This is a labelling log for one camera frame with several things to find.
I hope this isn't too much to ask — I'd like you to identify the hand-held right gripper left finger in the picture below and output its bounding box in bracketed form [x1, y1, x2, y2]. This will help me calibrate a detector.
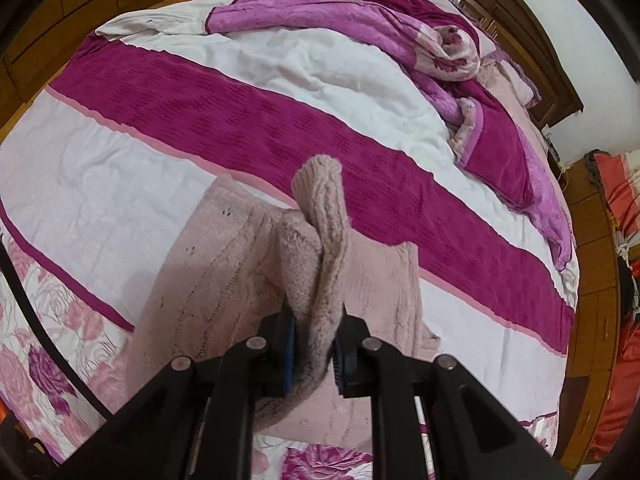
[50, 302, 298, 480]

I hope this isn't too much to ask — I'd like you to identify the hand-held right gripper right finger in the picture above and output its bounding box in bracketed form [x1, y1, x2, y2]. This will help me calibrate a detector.
[330, 312, 571, 480]

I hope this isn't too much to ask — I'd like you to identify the pink knitted sweater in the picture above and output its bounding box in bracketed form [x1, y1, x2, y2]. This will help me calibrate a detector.
[125, 155, 441, 448]

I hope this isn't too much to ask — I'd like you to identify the wooden cabinet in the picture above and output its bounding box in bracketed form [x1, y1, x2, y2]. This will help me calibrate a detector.
[545, 157, 626, 466]

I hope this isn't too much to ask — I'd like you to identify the striped floral bedspread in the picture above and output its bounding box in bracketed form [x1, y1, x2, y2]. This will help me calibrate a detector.
[0, 0, 581, 480]

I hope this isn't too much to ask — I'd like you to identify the black and white cloth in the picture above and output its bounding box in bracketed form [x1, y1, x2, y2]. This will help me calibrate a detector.
[616, 242, 640, 313]

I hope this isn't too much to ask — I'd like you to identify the pink pillow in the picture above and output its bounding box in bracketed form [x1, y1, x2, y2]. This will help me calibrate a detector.
[475, 25, 543, 108]

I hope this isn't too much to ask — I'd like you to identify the red quilt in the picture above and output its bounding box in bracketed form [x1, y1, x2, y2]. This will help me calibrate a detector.
[587, 150, 640, 463]

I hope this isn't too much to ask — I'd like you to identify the purple and magenta fleece blanket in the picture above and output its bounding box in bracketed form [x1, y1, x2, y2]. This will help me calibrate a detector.
[205, 0, 573, 271]

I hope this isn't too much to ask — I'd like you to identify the dark wooden headboard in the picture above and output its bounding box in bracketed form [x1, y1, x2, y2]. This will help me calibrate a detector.
[400, 0, 585, 131]

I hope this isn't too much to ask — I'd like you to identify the black cable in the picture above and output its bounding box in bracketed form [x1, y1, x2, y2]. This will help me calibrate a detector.
[0, 237, 116, 418]

